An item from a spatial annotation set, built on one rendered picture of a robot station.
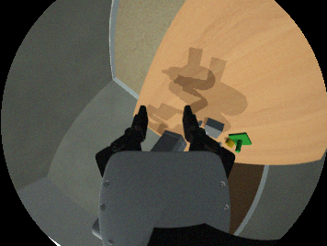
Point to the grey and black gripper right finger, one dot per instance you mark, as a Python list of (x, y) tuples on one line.
[(200, 141)]

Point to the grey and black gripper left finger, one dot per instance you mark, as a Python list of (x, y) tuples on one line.
[(131, 140)]

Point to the gold round nut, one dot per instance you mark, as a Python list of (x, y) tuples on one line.
[(229, 142)]

